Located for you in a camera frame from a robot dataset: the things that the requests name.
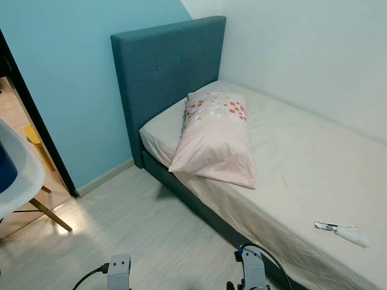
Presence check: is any white green tube wrapper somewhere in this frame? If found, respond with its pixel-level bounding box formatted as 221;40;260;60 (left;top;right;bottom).
314;221;339;233

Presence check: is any pink pillow with dots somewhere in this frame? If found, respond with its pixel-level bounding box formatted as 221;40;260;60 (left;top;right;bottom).
169;92;257;190

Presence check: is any yellow plastic stool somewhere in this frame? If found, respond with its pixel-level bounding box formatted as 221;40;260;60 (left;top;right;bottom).
24;124;43;146

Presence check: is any white chair with wooden legs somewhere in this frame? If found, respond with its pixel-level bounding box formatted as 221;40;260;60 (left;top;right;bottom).
0;118;73;233

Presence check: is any blue plastic bucket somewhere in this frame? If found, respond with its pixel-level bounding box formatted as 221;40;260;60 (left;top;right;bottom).
0;142;18;195

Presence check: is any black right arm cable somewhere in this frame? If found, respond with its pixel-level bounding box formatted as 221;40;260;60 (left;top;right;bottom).
239;243;293;290

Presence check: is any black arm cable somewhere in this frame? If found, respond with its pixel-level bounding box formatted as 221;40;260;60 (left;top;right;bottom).
239;243;293;290
73;263;110;290

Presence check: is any dark teal bed frame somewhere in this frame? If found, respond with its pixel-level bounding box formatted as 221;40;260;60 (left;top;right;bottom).
141;151;292;290

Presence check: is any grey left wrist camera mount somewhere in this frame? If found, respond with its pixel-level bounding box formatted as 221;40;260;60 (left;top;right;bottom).
107;254;132;290

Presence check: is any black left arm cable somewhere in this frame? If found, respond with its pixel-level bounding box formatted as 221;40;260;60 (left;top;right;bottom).
73;263;110;290

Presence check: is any black door frame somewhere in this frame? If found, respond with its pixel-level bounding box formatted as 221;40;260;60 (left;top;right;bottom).
0;29;80;198

